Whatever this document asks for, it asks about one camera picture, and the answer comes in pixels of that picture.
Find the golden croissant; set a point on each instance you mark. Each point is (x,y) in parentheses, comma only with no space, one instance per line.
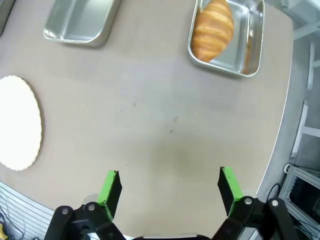
(212,30)

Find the slotted aluminium base plate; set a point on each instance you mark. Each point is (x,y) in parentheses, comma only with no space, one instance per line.
(22,207)

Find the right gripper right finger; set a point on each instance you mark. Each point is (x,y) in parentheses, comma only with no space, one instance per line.
(231,192)

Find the white side table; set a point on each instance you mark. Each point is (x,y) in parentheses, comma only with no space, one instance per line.
(303,125)

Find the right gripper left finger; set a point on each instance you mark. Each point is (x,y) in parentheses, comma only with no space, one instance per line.
(110,195)

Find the white scalloped plate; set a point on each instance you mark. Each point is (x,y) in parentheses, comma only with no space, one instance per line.
(17,122)

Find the aluminium frame cart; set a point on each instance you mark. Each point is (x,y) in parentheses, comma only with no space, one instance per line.
(302,195)

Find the rectangular steel container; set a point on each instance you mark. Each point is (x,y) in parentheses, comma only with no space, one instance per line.
(80,22)
(250,50)

